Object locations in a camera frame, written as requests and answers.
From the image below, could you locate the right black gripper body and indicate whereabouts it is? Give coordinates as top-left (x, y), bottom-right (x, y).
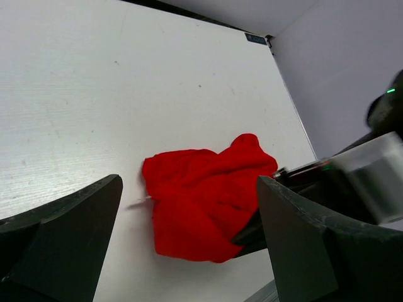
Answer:
top-left (273, 132), bottom-right (402, 225)

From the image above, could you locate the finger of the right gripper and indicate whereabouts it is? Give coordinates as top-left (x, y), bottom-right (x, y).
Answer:
top-left (231, 213), bottom-right (267, 255)

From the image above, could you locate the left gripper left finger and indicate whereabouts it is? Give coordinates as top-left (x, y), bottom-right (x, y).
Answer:
top-left (1, 174), bottom-right (123, 301)

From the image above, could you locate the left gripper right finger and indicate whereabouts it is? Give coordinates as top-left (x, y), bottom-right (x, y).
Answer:
top-left (257, 177), bottom-right (402, 301)

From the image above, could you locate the red t-shirt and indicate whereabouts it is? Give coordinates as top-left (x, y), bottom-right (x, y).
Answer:
top-left (141, 133), bottom-right (278, 263)

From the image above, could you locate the right blue corner label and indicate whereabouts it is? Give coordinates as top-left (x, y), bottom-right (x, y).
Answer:
top-left (245, 33), bottom-right (267, 45)

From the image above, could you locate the aluminium right side rail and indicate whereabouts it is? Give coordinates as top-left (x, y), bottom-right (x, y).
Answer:
top-left (265, 35), bottom-right (317, 159)

